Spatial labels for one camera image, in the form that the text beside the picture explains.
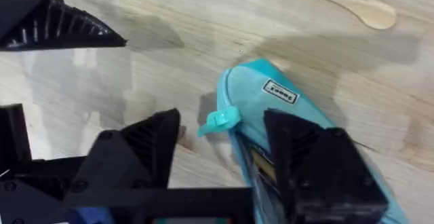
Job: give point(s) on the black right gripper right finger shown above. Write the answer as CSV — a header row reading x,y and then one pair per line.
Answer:
x,y
325,176

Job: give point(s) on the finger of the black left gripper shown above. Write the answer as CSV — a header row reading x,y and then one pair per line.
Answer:
x,y
13,142
44,20

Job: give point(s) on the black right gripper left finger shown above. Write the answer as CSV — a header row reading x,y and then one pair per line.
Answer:
x,y
149,149

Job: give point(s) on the teal soft zip bag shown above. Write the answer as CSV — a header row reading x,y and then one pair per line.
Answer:
x,y
251,88

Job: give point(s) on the wooden spoon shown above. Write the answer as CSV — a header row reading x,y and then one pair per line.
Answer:
x,y
366,8

